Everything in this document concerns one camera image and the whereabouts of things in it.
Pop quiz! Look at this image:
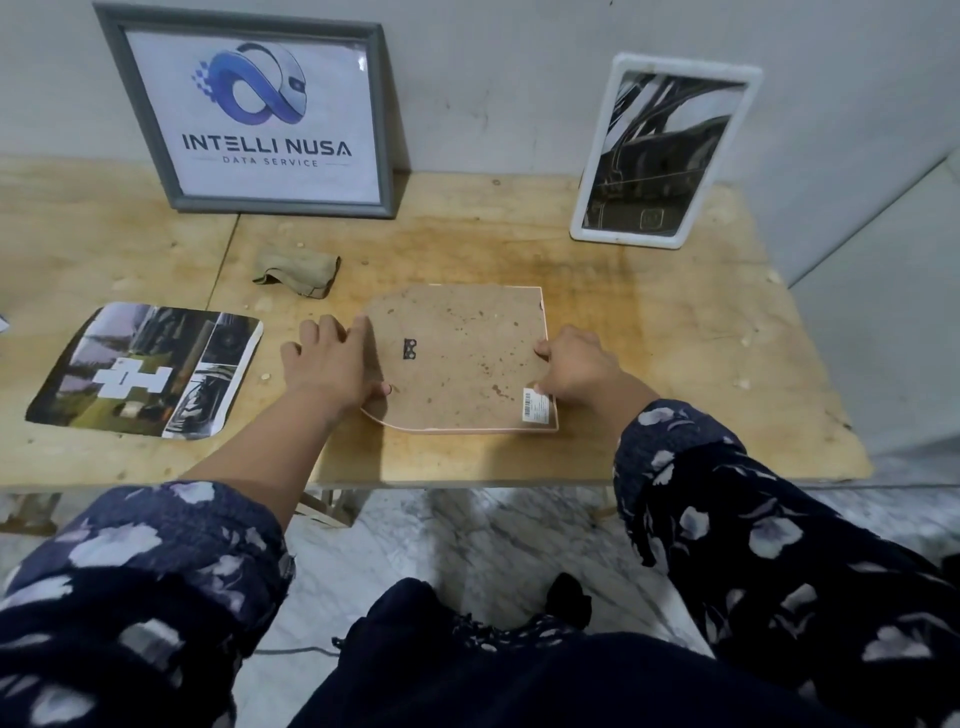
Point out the person's left hand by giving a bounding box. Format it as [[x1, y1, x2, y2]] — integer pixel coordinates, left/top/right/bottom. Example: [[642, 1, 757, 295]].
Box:
[[279, 313, 393, 418]]

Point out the person's right hand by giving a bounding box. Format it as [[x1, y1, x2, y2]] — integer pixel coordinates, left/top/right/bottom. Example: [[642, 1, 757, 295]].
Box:
[[532, 324, 661, 433]]

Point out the brown wiping cloth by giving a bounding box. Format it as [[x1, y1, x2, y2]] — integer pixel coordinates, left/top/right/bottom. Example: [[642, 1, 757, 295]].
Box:
[[252, 249, 343, 300]]

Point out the pink arched photo frame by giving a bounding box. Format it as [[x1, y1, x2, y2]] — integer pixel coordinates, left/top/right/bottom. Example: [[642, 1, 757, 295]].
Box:
[[358, 283, 561, 436]]

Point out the arched brown backing board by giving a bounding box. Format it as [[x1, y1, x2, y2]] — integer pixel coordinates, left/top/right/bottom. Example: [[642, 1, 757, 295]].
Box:
[[359, 284, 556, 433]]

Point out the white picture frame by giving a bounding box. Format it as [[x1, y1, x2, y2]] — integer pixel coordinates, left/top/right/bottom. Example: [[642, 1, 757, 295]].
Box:
[[569, 52, 765, 250]]

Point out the dark car photo print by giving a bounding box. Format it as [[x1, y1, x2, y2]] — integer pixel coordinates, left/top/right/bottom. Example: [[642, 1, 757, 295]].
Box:
[[24, 301, 265, 442]]

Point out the grey framed Intelli Nusa sign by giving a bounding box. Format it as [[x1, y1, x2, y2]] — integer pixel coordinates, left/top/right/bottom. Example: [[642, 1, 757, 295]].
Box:
[[93, 2, 397, 220]]

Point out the white logo print paper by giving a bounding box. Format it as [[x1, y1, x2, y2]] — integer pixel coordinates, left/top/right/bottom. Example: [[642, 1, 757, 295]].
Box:
[[125, 29, 384, 205]]

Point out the person's left forearm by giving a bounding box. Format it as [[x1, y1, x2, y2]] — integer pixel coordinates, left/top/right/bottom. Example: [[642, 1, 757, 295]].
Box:
[[0, 382, 354, 728]]

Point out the person's right forearm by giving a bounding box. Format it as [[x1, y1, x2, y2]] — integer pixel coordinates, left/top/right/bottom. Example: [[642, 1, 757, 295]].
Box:
[[611, 389, 960, 728]]

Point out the person's dark clothing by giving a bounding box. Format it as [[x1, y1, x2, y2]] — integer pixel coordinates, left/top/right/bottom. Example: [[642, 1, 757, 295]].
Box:
[[288, 573, 841, 728]]

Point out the grey floor cable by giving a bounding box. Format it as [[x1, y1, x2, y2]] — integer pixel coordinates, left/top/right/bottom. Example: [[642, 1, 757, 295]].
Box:
[[251, 641, 343, 660]]

